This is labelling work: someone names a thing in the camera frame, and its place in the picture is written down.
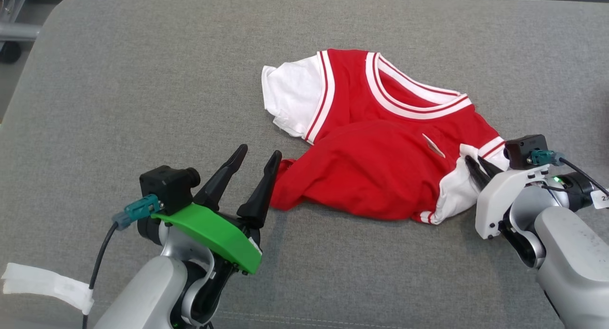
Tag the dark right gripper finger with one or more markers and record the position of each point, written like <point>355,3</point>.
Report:
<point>490,169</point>
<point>477,174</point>

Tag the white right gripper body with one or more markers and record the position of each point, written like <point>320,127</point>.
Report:
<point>497,195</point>

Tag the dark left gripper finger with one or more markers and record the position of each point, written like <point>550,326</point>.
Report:
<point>259,200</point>
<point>221,181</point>

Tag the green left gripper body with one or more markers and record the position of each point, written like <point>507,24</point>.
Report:
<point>214,234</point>

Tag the red white basketball jersey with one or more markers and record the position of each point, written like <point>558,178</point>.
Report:
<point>376,167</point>

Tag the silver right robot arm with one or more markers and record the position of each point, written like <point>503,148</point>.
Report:
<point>575,262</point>

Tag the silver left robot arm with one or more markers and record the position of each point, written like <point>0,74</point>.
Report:
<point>152,291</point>

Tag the white paper tag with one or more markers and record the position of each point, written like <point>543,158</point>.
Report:
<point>600,199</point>

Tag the grey fabric sofa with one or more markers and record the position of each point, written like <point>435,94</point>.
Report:
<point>142,105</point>

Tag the white tape strip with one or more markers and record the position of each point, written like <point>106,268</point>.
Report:
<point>43,284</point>

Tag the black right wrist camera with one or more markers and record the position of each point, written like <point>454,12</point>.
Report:
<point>523,150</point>

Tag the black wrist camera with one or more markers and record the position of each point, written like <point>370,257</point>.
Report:
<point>523,150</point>
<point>166,186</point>

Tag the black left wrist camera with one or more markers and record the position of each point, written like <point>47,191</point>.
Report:
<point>166,186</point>

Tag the grey metal wheeled frame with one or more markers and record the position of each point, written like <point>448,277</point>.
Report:
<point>14,29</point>

